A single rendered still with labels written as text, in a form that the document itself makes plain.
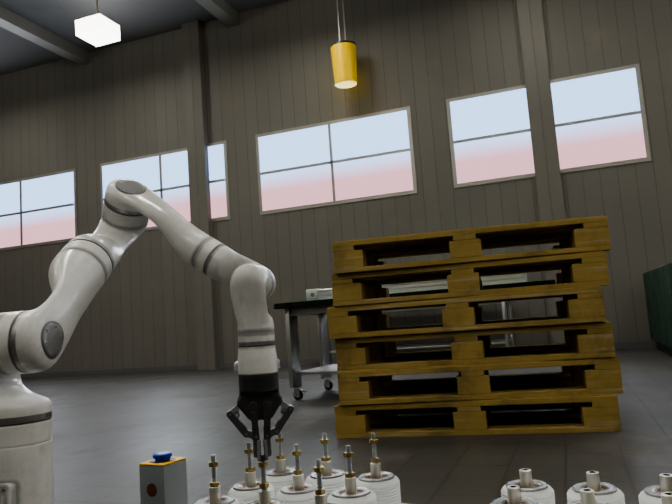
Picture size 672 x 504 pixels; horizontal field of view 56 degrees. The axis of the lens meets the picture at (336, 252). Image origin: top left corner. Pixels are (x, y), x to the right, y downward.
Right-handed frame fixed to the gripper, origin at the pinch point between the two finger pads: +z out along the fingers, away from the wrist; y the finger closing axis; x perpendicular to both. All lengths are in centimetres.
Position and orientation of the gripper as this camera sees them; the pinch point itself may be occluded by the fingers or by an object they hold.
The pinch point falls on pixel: (262, 449)
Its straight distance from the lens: 124.6
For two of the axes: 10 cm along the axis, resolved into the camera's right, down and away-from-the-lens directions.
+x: -1.5, 1.1, 9.8
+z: 0.7, 9.9, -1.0
